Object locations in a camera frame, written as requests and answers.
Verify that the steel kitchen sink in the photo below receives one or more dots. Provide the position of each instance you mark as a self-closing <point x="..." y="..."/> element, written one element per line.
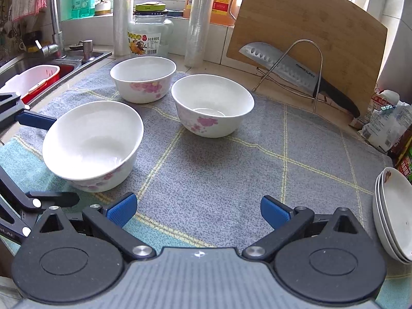
<point x="13" y="67"/>

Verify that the steel kitchen faucet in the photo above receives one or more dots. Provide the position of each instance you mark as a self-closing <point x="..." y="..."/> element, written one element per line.
<point x="54" y="16"/>

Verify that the steel soap dispenser pump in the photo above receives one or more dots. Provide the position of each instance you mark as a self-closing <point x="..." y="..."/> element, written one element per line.
<point x="87" y="51"/>

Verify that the plastic wrap roll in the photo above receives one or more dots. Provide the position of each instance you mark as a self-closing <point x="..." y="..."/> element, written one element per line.
<point x="199" y="25"/>
<point x="122" y="16"/>

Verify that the pink and white towel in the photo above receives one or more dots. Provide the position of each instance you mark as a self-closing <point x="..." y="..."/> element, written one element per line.
<point x="27" y="1"/>

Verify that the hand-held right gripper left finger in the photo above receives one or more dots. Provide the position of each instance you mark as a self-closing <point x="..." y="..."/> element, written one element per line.
<point x="122" y="209"/>

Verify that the grey checked cloth mat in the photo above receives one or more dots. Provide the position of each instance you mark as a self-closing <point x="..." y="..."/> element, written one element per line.
<point x="225" y="173"/>

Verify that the small potted plant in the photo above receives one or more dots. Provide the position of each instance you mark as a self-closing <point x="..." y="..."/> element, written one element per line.
<point x="103" y="8"/>

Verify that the white printed plastic bag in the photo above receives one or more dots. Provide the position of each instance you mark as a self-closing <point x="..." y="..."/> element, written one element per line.
<point x="386" y="132"/>

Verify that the dark soy sauce bottle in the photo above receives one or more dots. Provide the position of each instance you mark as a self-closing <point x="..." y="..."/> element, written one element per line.
<point x="402" y="148"/>

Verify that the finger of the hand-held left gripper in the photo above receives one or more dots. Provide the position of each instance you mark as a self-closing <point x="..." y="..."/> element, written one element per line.
<point x="54" y="198"/>
<point x="35" y="119"/>

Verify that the dark-lidded glass jar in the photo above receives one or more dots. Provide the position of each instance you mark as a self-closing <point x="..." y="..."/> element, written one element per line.
<point x="151" y="32"/>

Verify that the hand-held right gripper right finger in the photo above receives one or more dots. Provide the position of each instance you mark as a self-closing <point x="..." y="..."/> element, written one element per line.
<point x="273" y="210"/>

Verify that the large orange oil bottle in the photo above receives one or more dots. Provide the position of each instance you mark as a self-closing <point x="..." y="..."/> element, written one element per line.
<point x="223" y="3"/>

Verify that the white strainer basket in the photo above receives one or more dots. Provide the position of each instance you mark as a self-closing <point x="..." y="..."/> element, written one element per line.
<point x="29" y="77"/>

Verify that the bamboo cutting board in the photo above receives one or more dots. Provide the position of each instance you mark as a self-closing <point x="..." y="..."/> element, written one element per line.
<point x="305" y="16"/>

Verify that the white floral bowl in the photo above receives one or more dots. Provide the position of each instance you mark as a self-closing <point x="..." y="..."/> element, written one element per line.
<point x="141" y="74"/>
<point x="93" y="141"/>
<point x="209" y="96"/>

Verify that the red and white packet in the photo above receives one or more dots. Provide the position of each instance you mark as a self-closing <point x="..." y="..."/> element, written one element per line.
<point x="384" y="98"/>

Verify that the red plastic basin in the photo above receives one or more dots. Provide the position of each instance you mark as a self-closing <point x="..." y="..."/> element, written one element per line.
<point x="66" y="70"/>

